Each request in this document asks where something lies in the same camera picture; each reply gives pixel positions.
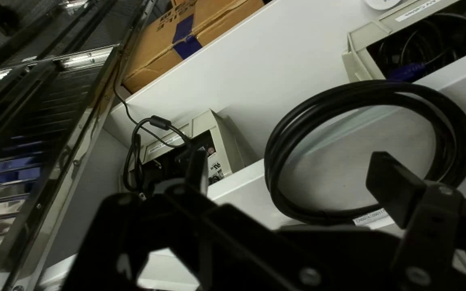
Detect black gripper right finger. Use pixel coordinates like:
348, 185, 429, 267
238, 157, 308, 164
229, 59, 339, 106
364, 151, 466, 291

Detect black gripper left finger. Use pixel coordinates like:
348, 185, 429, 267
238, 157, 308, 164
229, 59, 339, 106
62, 144, 301, 291

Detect white box with black contents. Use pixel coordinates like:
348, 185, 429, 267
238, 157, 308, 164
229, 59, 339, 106
135, 109, 250, 195

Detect cardboard box with blue tape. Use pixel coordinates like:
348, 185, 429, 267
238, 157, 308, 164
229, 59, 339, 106
122, 0, 267, 96

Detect beige storage box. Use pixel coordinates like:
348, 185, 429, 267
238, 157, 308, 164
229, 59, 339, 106
342, 0, 466, 85

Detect white tape roll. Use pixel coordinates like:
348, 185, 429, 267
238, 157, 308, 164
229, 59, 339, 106
361, 0, 405, 12

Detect thin black cable with ferrite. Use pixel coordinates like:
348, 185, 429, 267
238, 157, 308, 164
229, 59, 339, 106
114, 80, 195, 195

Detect metal wire rack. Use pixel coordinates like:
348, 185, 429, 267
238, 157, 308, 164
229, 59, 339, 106
0, 0, 156, 291

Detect black cables in beige box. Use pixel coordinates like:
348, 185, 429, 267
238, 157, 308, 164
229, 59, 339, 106
366, 12, 466, 85

